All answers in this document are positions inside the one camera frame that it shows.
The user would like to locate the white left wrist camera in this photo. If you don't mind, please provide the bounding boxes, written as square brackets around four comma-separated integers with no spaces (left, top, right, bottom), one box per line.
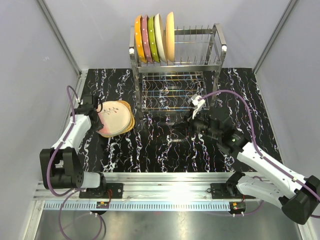
[76,98,83,105]

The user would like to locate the yellow-green dotted plate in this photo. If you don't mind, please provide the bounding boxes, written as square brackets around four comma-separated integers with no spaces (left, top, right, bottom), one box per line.
[147,15,161,63]

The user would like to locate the stack of plates underneath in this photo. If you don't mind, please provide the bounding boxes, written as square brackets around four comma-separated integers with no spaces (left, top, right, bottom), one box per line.
[98,118,136,138]

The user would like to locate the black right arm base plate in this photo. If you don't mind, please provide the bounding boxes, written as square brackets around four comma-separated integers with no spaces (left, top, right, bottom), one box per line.
[206,183,243,199]

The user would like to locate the upper woven wicker tray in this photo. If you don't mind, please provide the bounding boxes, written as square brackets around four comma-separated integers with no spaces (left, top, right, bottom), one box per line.
[118,100,135,120]

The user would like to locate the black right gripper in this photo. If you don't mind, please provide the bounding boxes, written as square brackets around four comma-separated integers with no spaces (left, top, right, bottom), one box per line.
[171,107,221,141]

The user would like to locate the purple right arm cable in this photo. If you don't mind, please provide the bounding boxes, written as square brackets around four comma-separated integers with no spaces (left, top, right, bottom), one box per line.
[197,89,320,217]

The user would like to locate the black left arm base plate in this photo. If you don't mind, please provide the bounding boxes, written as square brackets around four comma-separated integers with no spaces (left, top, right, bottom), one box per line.
[79,182,124,199]

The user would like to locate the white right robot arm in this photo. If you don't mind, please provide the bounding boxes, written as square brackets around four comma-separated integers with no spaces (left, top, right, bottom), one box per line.
[173,114,320,225]

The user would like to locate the aluminium rail frame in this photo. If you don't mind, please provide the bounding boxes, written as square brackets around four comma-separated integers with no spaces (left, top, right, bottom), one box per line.
[32,69,320,240]

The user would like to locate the orange dotted plate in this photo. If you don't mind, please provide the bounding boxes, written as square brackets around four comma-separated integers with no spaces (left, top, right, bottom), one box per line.
[134,15,147,63]

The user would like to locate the black marble pattern mat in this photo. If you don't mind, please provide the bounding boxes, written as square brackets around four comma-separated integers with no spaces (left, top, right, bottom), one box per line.
[78,68,281,173]

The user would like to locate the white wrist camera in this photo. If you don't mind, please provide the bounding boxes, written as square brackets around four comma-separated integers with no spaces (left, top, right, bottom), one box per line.
[76,98,83,105]
[187,94,206,120]

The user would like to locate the cream plate with drawing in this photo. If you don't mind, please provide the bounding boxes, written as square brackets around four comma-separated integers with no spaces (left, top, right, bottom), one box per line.
[154,13,168,63]

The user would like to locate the tan plate with bear drawing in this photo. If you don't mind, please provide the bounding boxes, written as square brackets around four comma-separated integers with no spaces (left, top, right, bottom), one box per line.
[165,12,175,62]

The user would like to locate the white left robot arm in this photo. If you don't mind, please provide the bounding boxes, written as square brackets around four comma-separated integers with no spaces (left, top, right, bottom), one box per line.
[39,95,108,199]

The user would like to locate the pink and cream plate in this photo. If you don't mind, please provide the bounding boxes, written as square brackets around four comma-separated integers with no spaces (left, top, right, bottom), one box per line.
[97,100,132,136]

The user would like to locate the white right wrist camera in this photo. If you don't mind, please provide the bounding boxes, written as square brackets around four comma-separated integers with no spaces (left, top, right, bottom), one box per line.
[187,94,206,120]

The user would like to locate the stainless steel dish rack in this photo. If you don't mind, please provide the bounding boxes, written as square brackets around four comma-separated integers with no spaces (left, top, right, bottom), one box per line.
[129,23,228,118]

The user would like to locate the pink dotted plate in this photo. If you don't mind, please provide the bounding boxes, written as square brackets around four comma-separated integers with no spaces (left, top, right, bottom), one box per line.
[141,14,154,63]

